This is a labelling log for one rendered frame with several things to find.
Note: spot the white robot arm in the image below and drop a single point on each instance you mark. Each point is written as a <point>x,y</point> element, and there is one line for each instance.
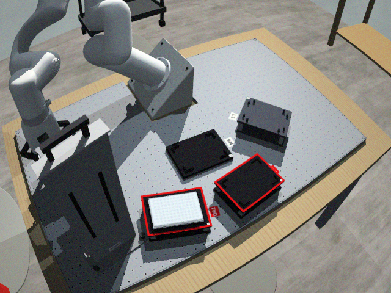
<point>32,71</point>

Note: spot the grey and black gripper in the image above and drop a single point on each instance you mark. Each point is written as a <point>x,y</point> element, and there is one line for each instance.
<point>51,126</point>

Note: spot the white microplate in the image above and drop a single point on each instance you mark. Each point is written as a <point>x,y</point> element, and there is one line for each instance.
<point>175,210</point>

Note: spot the dark grey rectangular nest with corner posts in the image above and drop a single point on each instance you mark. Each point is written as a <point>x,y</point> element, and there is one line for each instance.
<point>264,121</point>

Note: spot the black rectangular nest with red border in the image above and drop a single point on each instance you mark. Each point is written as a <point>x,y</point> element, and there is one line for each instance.
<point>181,230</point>
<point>248,185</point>

